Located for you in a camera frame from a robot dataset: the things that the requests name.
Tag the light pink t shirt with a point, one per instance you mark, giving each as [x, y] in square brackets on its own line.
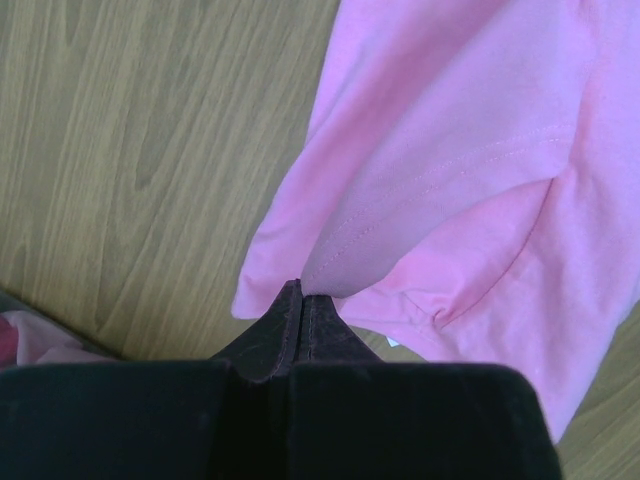
[27, 339]

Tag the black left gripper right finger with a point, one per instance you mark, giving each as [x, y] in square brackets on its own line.
[374, 420]

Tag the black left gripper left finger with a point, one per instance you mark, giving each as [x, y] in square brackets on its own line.
[220, 418]

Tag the clear plastic bin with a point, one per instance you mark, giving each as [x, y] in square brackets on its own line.
[10, 303]

